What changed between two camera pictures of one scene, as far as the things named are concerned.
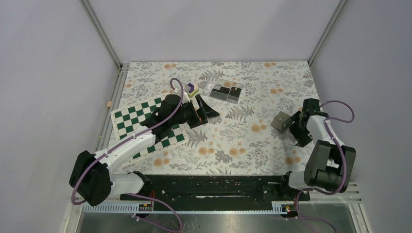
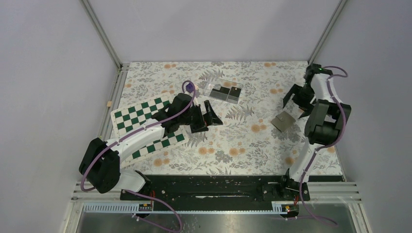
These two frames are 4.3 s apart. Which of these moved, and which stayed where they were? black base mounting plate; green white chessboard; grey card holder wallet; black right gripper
Moved: black right gripper
Stayed: grey card holder wallet; black base mounting plate; green white chessboard
